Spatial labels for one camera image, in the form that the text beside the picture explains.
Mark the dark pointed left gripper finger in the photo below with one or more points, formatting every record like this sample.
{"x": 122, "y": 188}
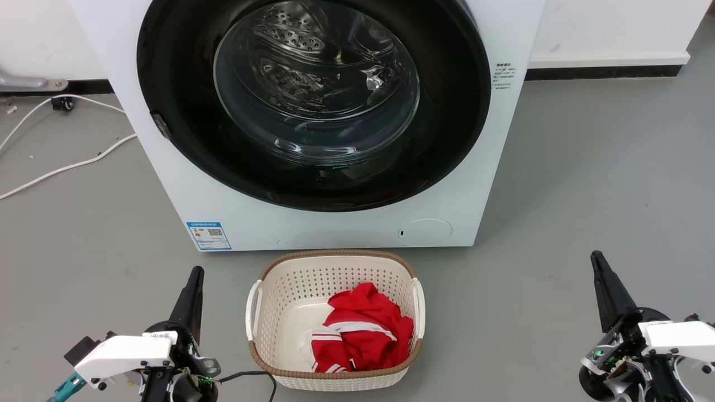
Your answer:
{"x": 190, "y": 304}

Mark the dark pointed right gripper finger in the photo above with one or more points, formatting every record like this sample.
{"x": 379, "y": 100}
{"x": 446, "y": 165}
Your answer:
{"x": 610, "y": 296}

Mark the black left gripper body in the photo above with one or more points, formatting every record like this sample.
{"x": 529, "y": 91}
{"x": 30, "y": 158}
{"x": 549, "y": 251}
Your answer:
{"x": 195, "y": 379}

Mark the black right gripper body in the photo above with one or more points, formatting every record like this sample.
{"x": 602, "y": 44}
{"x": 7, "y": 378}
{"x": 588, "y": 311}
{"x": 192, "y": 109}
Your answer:
{"x": 625, "y": 357}

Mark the white front-load washing machine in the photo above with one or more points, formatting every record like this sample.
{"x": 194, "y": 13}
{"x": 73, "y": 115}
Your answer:
{"x": 234, "y": 226}

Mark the black round washer door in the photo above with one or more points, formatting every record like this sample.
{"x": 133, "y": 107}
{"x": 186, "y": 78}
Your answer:
{"x": 173, "y": 61}

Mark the blue energy label sticker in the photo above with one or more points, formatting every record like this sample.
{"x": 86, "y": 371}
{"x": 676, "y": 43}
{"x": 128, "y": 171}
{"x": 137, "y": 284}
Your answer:
{"x": 208, "y": 236}

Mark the cream plastic laundry basket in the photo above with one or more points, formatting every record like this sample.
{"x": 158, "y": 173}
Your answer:
{"x": 293, "y": 279}

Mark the teal connector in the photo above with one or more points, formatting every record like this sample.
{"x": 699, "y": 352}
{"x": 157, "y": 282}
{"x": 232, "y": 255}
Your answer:
{"x": 66, "y": 388}

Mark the red white-striped garment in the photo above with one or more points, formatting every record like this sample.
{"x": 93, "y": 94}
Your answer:
{"x": 363, "y": 329}

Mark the round white filter cover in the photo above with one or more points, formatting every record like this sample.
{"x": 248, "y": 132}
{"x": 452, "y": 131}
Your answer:
{"x": 425, "y": 232}

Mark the small black plug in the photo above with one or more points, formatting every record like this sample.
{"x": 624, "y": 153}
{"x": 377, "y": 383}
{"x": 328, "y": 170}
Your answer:
{"x": 62, "y": 103}

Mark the white warning text sticker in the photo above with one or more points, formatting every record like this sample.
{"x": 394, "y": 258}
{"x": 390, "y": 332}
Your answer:
{"x": 503, "y": 76}

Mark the steel washer drum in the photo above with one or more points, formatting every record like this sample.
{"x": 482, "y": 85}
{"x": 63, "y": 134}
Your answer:
{"x": 301, "y": 39}

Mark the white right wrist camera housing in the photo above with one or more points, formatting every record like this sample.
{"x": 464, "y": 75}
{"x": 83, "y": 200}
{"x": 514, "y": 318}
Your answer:
{"x": 678, "y": 338}

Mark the grey metal bracket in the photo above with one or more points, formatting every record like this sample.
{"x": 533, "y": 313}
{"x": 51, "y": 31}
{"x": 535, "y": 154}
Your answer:
{"x": 22, "y": 82}

